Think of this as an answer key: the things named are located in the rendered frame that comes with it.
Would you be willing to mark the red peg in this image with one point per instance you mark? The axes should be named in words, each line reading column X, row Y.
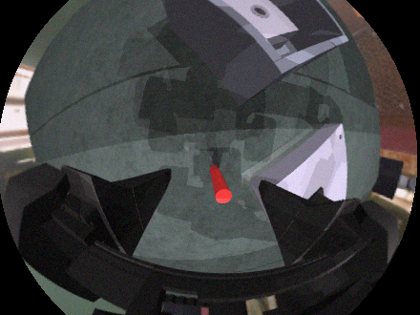
column 221, row 189

